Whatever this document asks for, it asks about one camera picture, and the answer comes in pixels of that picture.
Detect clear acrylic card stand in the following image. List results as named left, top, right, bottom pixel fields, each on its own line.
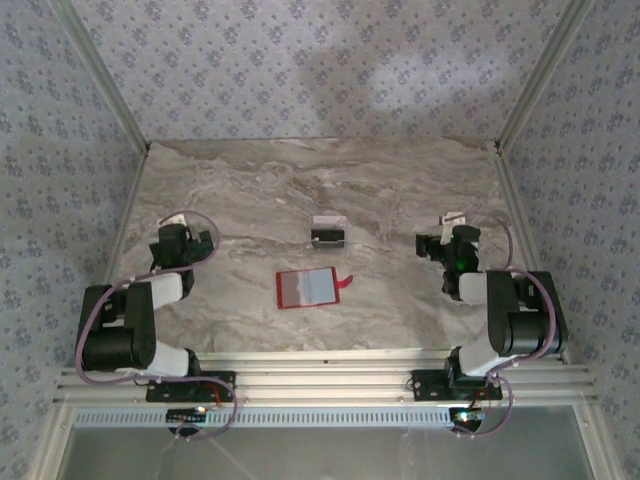
left=304, top=238, right=351, bottom=253

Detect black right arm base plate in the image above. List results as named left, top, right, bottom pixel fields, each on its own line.
left=410, top=368, right=503, bottom=401

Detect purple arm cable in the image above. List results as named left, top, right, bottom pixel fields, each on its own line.
left=449, top=212, right=571, bottom=441
left=73, top=209, right=239, bottom=445

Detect aluminium corner post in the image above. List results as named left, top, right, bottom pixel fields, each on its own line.
left=494, top=0, right=599, bottom=154
left=49, top=0, right=151, bottom=154

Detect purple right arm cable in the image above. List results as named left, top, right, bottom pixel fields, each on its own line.
left=449, top=212, right=571, bottom=441

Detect red card holder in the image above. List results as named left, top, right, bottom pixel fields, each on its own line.
left=274, top=266, right=355, bottom=312

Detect wide aluminium base beam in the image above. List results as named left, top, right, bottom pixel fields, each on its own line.
left=52, top=366, right=599, bottom=407

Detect grey slotted cable duct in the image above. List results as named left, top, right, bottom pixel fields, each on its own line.
left=73, top=407, right=454, bottom=430

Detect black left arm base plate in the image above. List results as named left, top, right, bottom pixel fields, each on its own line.
left=145, top=369, right=237, bottom=404

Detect aluminium side rail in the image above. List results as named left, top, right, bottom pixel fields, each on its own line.
left=74, top=144, right=151, bottom=366
left=494, top=144, right=570, bottom=364

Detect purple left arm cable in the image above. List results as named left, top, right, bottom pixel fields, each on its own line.
left=73, top=209, right=239, bottom=445

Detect narrow aluminium rail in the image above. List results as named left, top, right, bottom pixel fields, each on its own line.
left=87, top=348, right=564, bottom=369

